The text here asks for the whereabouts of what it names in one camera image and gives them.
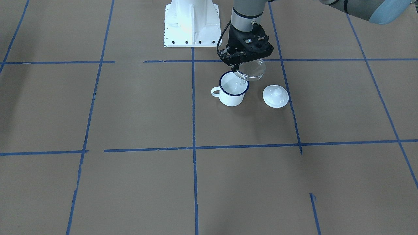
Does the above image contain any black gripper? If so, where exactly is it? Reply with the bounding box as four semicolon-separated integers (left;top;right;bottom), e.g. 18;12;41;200
217;23;274;73

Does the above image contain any clear plastic funnel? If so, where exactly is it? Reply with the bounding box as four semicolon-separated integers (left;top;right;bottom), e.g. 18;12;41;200
234;58;267;86

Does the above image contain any white mug lid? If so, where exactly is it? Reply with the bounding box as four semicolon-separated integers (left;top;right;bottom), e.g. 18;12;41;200
262;85;289;108

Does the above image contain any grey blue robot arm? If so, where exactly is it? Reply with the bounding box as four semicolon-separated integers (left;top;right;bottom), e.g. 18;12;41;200
217;0;410;72

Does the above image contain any white enamel mug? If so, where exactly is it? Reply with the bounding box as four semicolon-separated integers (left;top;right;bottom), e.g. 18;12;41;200
211;71;249;107

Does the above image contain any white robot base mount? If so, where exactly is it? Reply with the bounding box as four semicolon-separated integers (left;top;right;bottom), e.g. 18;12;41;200
163;0;221;47

